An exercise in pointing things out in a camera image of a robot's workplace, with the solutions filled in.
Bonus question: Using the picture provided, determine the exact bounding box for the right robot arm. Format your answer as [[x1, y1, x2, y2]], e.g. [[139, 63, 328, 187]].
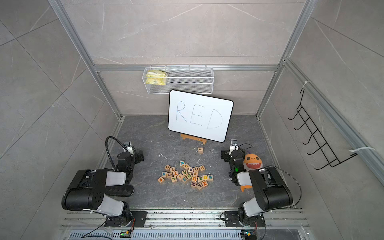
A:
[[220, 148, 303, 227]]

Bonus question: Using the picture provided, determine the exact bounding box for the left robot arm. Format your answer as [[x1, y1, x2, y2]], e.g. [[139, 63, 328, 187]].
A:
[[61, 136, 148, 229]]

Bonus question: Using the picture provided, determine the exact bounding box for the wooden easel stand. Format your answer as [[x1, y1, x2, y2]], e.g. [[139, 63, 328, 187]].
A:
[[181, 134, 207, 145]]

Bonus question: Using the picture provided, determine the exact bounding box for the wooden block brown H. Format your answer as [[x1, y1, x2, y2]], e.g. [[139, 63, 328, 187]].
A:
[[199, 165, 206, 172]]

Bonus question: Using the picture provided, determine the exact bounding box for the orange shark plush toy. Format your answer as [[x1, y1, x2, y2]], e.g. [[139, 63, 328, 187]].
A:
[[237, 154, 263, 192]]

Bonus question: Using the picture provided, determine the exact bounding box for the wooden block red f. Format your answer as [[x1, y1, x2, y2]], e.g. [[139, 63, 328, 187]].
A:
[[158, 177, 165, 184]]

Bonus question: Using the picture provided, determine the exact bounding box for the black oval pad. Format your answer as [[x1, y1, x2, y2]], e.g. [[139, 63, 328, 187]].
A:
[[105, 185, 135, 197]]

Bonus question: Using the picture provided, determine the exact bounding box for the white dry-erase board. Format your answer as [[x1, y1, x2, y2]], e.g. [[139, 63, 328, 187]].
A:
[[168, 90, 234, 143]]

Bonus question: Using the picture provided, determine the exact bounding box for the yellow packet in basket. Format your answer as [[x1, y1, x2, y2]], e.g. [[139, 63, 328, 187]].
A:
[[145, 70, 168, 86]]

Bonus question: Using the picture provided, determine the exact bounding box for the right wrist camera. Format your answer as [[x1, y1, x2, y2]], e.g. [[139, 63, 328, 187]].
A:
[[229, 139, 238, 155]]

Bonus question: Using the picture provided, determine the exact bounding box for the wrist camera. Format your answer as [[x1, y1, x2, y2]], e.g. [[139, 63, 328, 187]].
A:
[[229, 139, 238, 155], [124, 141, 135, 154]]

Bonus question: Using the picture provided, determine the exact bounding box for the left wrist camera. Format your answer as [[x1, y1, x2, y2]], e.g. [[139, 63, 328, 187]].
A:
[[124, 141, 135, 154]]

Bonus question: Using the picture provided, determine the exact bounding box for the metal base rail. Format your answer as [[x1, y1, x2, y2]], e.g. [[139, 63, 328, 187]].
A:
[[58, 208, 314, 240]]

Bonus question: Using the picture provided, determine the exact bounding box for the white wire mesh basket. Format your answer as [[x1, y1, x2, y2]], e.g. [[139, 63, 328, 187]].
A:
[[142, 66, 215, 95]]

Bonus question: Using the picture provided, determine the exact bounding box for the black wall hook rack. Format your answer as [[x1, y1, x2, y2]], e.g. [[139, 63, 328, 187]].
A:
[[288, 89, 358, 171]]

